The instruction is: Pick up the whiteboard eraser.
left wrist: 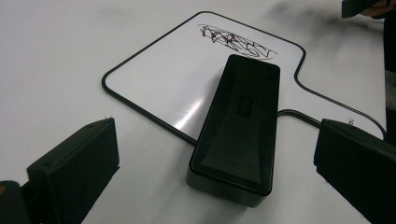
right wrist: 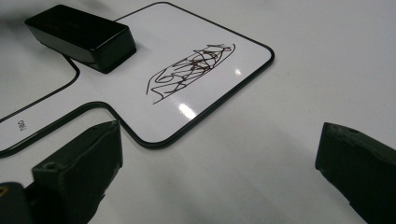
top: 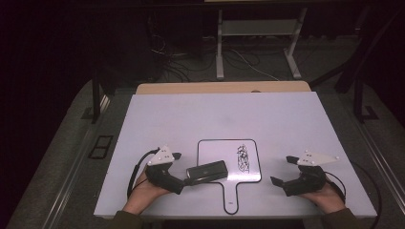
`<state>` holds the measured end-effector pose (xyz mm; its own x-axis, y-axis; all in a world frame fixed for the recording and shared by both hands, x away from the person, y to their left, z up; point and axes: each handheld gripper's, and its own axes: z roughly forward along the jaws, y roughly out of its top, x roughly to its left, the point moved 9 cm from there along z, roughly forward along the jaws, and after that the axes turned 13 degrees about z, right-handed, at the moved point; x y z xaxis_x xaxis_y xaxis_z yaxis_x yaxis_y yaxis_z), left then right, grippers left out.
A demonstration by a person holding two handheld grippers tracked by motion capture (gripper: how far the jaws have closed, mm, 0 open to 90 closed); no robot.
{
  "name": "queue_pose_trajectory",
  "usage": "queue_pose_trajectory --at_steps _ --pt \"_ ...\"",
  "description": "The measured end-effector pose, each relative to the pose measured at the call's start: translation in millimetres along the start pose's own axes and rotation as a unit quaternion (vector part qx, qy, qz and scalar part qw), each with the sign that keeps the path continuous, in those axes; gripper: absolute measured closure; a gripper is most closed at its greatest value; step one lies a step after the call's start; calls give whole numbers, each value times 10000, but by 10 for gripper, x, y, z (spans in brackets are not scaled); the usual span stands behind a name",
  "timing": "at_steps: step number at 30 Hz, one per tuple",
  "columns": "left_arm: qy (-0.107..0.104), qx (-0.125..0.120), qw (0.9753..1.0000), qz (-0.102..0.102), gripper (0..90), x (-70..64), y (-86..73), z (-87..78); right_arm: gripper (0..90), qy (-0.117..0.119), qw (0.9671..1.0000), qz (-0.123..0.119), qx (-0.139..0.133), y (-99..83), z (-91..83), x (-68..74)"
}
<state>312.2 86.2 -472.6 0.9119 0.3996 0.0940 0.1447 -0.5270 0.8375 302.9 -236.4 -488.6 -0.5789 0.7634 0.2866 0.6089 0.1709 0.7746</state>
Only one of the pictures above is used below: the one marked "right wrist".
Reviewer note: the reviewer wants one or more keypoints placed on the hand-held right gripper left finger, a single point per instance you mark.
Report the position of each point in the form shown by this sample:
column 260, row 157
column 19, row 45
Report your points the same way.
column 74, row 174

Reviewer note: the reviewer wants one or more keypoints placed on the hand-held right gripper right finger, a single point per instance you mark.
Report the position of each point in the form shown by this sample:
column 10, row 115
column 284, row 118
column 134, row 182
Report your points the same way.
column 361, row 161

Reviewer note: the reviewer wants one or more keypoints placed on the black whiteboard eraser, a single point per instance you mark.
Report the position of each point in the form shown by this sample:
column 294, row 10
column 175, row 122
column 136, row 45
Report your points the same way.
column 77, row 31

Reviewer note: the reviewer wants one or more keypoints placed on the white paddle-shaped whiteboard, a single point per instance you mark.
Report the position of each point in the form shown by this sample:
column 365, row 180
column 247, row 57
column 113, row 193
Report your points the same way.
column 162, row 34

